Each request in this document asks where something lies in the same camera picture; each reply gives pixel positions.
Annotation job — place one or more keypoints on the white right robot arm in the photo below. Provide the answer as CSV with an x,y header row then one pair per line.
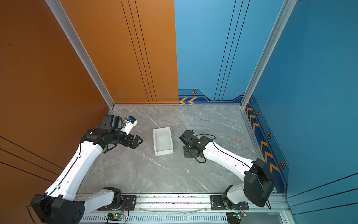
x,y
257,180

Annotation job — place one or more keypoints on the aluminium corner post left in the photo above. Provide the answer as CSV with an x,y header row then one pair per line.
x,y
70,32

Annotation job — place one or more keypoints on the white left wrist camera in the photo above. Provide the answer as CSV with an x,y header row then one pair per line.
x,y
128,124

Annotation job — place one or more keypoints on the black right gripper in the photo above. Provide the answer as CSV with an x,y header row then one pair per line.
x,y
186,155

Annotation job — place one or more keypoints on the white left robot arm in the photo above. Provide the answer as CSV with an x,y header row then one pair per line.
x,y
60,204

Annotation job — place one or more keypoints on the green circuit board left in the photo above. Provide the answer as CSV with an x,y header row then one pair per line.
x,y
115,217

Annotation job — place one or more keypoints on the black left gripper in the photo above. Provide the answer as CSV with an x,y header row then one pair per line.
x,y
129,143

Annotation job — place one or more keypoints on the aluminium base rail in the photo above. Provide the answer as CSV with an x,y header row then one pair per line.
x,y
192,208

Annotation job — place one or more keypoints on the aluminium corner post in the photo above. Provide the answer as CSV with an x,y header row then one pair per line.
x,y
279,25
70,32

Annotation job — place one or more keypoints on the aluminium corner post right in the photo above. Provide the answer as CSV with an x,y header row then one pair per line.
x,y
279,25

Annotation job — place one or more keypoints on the white plastic bin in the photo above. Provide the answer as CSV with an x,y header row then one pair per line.
x,y
162,141

